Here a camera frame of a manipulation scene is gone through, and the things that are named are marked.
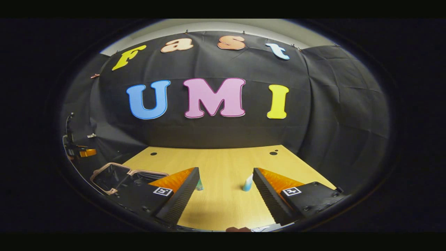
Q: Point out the green bottle with blue cap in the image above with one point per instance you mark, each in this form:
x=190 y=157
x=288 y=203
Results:
x=199 y=186

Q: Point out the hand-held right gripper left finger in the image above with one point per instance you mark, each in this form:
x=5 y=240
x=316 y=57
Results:
x=181 y=198

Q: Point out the pink suitcase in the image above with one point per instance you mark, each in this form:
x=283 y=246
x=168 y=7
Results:
x=111 y=177

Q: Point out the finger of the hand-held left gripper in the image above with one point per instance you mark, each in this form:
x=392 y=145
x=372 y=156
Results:
x=87 y=152

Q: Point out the black backdrop cloth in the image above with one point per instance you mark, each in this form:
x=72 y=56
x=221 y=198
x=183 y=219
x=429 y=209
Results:
x=209 y=132

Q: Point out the white and blue bottle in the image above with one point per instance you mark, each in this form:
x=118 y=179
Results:
x=247 y=183

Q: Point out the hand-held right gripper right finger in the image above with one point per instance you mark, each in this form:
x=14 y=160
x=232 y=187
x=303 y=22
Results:
x=266 y=195

